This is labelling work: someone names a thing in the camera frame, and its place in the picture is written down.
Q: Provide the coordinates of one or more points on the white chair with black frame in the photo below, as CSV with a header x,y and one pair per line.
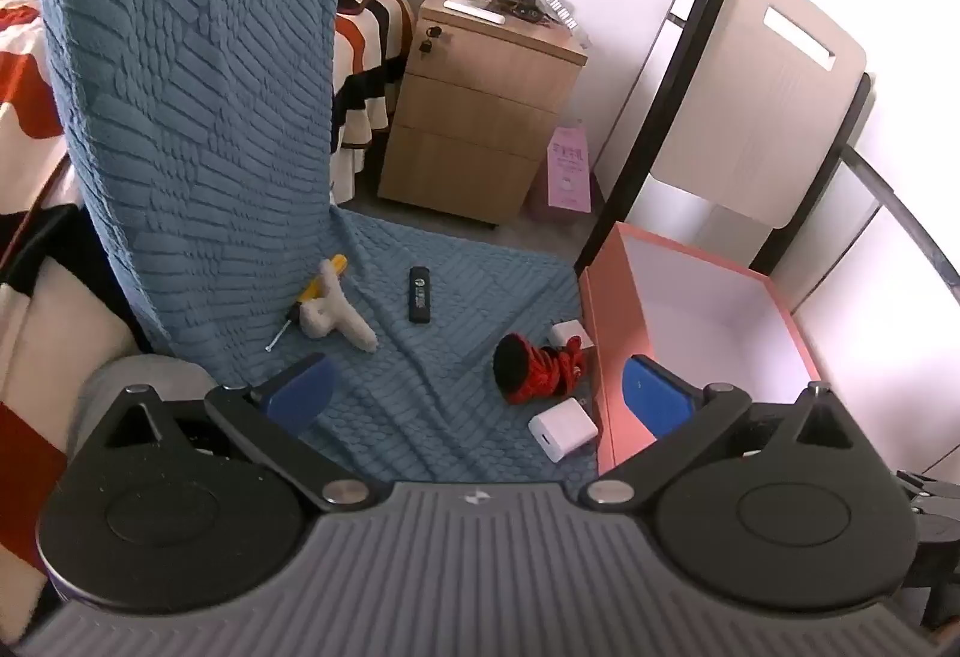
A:
x,y
750,124

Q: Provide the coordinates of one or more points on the striped bed quilt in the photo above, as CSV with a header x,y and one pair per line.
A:
x,y
30,87

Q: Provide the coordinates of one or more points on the keys in nightstand lock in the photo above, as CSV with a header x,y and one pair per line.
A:
x,y
431,38

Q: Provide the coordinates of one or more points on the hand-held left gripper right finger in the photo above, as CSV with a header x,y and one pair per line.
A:
x,y
656,402

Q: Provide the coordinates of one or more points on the wooden nightstand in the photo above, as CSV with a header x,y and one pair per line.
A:
x,y
465,124

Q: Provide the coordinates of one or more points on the black stick lighter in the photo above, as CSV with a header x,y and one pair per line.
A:
x,y
420,297

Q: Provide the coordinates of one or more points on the pink cardboard box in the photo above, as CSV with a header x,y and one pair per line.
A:
x,y
609,327

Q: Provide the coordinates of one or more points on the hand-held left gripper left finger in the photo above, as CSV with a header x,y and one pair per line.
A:
x,y
304,394

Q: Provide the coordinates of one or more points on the silver blister pack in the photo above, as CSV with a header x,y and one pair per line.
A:
x,y
560,10

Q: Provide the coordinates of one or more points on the white long remote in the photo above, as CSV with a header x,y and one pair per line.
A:
x,y
474,10

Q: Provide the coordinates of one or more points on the red and black plush toy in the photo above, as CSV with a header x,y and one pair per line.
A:
x,y
540,376

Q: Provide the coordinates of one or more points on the pink paper bag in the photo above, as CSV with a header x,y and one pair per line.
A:
x,y
570,169

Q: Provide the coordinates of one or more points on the white charger block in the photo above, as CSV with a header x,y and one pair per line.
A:
x,y
568,334
562,428

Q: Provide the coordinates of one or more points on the white plush toy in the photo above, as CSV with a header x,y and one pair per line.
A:
x,y
330,313

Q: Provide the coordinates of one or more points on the textured blue blanket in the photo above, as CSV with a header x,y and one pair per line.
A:
x,y
187,102

